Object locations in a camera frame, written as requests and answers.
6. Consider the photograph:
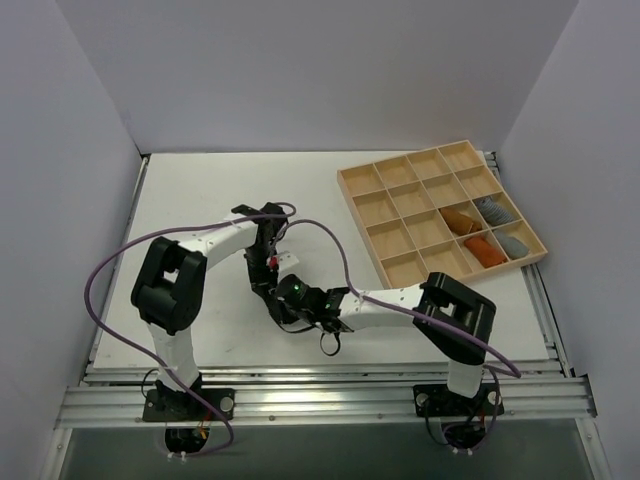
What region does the black pinstriped underwear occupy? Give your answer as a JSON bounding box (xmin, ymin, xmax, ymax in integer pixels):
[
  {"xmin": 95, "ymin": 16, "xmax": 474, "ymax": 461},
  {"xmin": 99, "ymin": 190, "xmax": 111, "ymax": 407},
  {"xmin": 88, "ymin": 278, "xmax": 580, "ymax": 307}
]
[{"xmin": 270, "ymin": 301, "xmax": 315, "ymax": 335}]

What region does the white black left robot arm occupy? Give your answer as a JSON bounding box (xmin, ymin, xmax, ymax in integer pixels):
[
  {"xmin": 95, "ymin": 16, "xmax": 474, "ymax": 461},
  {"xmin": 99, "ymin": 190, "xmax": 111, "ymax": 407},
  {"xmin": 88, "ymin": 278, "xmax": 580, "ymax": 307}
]
[{"xmin": 131, "ymin": 202, "xmax": 295, "ymax": 419}]

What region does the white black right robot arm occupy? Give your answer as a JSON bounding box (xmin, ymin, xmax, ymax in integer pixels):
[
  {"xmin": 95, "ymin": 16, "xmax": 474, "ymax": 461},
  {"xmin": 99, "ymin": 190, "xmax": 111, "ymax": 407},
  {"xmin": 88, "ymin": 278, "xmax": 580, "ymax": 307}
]
[{"xmin": 275, "ymin": 273, "xmax": 497, "ymax": 413}]

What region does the wooden compartment tray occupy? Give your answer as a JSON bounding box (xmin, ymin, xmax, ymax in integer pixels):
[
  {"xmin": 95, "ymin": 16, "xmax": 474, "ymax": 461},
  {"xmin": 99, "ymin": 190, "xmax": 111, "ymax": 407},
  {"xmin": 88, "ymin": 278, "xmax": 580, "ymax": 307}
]
[{"xmin": 337, "ymin": 140, "xmax": 548, "ymax": 288}]

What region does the brown rolled cloth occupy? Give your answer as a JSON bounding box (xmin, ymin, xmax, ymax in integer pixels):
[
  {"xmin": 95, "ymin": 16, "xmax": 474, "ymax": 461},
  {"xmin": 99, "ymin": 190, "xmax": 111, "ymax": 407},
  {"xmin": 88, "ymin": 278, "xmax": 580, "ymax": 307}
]
[{"xmin": 439, "ymin": 207, "xmax": 483, "ymax": 236}]

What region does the orange rolled cloth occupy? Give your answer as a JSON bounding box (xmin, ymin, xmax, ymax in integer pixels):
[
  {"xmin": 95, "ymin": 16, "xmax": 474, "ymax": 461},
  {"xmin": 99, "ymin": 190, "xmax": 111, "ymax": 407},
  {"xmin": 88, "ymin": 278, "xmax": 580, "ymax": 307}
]
[{"xmin": 463, "ymin": 236, "xmax": 507, "ymax": 268}]

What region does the grey striped rolled cloth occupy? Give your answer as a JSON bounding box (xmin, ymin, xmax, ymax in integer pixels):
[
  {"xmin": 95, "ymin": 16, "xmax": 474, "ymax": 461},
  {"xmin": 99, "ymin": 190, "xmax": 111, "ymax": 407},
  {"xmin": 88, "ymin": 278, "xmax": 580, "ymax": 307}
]
[{"xmin": 473, "ymin": 196, "xmax": 516, "ymax": 226}]

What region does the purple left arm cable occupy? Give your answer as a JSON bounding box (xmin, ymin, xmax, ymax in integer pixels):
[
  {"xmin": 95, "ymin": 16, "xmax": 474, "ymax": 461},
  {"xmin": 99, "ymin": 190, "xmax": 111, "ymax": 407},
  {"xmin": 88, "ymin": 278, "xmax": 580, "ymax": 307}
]
[{"xmin": 82, "ymin": 201, "xmax": 297, "ymax": 457}]

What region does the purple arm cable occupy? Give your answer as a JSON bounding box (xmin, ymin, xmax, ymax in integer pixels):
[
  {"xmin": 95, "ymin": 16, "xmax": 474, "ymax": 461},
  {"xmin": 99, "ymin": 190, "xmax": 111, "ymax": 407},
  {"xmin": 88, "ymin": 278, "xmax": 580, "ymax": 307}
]
[
  {"xmin": 272, "ymin": 218, "xmax": 522, "ymax": 446},
  {"xmin": 82, "ymin": 201, "xmax": 297, "ymax": 457}
]

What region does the thin black camera cable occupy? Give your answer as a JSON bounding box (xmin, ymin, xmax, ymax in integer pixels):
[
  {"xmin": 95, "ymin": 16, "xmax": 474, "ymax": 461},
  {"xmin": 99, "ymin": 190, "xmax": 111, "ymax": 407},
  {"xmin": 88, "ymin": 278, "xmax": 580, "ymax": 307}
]
[{"xmin": 318, "ymin": 332, "xmax": 344, "ymax": 358}]

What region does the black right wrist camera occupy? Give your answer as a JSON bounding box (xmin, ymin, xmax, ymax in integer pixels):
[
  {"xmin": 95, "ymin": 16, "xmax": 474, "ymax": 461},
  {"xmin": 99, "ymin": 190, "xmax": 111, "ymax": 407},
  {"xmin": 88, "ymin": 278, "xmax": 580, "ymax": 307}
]
[{"xmin": 268, "ymin": 251, "xmax": 326, "ymax": 311}]

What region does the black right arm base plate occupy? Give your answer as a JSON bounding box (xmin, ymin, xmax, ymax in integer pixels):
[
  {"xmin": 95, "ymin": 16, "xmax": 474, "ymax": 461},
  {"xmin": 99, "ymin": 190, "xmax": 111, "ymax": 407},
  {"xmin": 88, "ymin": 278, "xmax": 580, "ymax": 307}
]
[{"xmin": 412, "ymin": 382, "xmax": 505, "ymax": 418}]

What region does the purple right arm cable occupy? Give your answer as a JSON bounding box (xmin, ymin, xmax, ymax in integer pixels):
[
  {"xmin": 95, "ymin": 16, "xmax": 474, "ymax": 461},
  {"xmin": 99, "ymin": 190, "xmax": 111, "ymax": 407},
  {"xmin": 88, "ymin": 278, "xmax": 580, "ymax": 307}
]
[{"xmin": 272, "ymin": 218, "xmax": 522, "ymax": 446}]

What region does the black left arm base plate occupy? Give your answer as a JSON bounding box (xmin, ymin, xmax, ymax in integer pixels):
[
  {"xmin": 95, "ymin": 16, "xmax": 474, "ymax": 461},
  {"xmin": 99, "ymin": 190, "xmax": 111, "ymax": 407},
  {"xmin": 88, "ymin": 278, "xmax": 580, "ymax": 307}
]
[{"xmin": 142, "ymin": 387, "xmax": 236, "ymax": 423}]

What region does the aluminium rail frame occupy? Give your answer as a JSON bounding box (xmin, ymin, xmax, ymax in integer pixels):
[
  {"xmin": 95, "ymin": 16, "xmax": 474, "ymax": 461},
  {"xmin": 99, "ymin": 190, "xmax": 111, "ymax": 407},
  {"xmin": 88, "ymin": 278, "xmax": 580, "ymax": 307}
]
[{"xmin": 57, "ymin": 151, "xmax": 610, "ymax": 479}]

